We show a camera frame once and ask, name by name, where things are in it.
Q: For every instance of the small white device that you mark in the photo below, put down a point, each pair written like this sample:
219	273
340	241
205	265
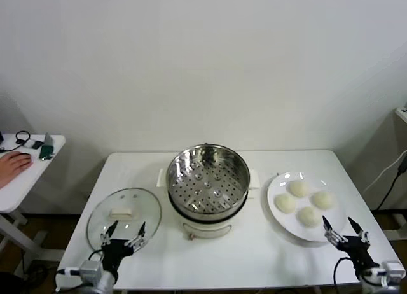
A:
30	143

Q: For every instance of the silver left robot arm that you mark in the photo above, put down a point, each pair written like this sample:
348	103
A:
106	284

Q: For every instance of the white electric cooker base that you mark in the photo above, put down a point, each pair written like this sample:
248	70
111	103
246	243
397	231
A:
206	227

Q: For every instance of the white side table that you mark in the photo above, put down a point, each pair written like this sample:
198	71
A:
35	179

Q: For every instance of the white round plate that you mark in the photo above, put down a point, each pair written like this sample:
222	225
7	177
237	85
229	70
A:
280	224

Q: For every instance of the bare person hand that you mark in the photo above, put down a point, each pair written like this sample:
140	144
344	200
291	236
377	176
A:
14	165

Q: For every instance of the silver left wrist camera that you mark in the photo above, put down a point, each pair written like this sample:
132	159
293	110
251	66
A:
91	272

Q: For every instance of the green handheld tool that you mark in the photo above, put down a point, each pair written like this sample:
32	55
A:
47	151

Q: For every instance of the round glass lid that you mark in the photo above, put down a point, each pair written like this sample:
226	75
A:
152	208

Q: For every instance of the pale green appliance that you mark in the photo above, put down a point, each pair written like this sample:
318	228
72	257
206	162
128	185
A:
404	111

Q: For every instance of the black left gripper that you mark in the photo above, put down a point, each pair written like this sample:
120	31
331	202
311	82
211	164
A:
116	251

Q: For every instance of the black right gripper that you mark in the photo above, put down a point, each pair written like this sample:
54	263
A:
357	251

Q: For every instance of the white stand foot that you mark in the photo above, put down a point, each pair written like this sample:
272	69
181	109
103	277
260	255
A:
395	234

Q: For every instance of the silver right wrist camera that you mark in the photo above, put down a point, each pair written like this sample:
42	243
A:
391	270

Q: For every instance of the white steamed baozi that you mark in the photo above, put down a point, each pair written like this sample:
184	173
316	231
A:
299	188
322	199
309	216
285	202

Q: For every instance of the stainless steel steamer basket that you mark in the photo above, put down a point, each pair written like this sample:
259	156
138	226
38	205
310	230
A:
206	179

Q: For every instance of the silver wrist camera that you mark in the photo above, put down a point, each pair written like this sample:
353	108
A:
91	272
391	270

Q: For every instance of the small black device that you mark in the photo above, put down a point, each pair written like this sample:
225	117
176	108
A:
38	144

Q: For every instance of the cream shelf unit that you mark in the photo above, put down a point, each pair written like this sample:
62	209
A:
401	128

